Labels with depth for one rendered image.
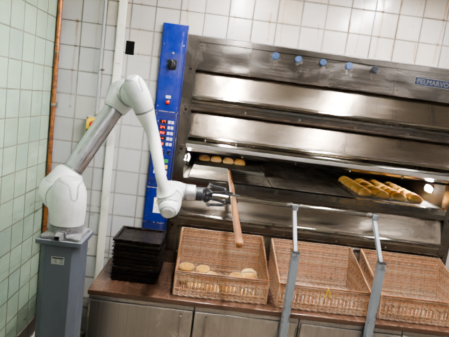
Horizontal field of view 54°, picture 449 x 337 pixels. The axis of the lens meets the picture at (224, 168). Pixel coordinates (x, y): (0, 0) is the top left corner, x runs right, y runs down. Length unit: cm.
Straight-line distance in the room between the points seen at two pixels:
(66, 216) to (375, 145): 199
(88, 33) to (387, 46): 191
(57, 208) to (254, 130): 139
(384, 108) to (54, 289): 224
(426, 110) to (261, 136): 110
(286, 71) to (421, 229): 142
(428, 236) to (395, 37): 135
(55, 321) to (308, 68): 207
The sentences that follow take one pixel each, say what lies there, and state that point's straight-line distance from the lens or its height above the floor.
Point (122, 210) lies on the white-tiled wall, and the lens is 307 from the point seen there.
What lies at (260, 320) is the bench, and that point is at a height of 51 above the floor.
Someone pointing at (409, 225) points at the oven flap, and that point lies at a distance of 330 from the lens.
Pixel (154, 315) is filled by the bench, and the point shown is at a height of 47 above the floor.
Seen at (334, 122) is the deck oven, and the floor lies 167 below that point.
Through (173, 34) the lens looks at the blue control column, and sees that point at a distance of 292.
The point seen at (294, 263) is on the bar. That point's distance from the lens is 250.
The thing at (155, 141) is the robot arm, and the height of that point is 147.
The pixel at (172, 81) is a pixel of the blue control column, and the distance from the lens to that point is 290.
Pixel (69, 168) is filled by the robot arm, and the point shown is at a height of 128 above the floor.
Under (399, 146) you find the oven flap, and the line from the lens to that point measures 317.
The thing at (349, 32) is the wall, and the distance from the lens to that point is 306.
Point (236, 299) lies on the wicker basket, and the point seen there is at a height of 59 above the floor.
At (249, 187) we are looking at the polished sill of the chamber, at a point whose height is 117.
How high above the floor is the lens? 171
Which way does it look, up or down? 8 degrees down
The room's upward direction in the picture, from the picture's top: 7 degrees clockwise
